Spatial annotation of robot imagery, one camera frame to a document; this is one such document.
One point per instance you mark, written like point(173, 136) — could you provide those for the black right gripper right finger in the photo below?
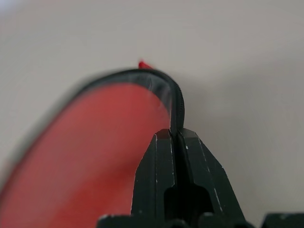
point(202, 166)

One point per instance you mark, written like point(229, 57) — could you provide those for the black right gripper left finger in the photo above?
point(154, 171)

